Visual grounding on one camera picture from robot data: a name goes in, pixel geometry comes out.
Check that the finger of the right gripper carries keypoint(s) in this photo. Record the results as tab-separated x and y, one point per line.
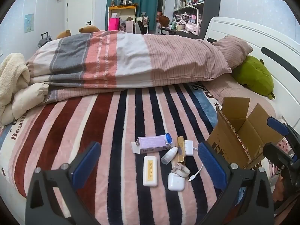
289	166
285	130

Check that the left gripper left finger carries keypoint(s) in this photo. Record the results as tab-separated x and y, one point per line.
52	195

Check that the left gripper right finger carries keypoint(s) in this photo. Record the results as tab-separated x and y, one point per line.
246	196

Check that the brown cardboard box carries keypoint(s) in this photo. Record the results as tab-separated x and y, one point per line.
238	136

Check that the white earbuds case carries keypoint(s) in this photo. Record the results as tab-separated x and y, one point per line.
175	182

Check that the white cable adapter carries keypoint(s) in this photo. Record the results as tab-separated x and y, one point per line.
189	151

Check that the gold brown tube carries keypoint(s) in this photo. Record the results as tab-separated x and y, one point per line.
181	149

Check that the small white dropper bottle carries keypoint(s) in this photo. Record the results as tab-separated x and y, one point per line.
169	155

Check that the white yellow rectangular case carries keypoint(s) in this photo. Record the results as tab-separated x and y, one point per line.
150	171

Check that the purple carton box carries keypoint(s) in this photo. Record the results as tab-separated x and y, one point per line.
152	144

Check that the green plush toy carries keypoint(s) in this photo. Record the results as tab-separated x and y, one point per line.
254	75

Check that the pink lower pillow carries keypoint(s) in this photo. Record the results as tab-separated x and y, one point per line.
226	86

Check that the white bed headboard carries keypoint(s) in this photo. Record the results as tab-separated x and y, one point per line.
279	53

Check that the beige hair clip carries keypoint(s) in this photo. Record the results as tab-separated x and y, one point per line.
181	170

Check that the pink striped pillow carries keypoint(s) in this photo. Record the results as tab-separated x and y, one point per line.
234	49

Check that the striped fleece blanket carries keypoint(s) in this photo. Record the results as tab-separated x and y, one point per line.
111	147

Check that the cream fluffy blanket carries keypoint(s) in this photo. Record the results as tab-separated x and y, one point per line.
17	94

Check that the striped folded duvet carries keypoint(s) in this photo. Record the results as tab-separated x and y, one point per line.
107	61

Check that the dark bookshelf with items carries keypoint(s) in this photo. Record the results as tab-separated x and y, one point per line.
198	11

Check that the brown plush on desk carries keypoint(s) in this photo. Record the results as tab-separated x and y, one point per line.
164	21

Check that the black suitcase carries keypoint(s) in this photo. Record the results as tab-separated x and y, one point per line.
45	38

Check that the brown teddy bear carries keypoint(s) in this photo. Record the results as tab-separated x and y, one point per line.
83	30

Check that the yellow wooden shelf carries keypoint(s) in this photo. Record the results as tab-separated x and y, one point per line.
126	15

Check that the pink gift bag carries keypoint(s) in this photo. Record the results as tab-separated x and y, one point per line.
113	24

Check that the white door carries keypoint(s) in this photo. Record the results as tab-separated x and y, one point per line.
79	14

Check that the blue wall poster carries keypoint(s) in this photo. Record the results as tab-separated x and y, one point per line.
28	23

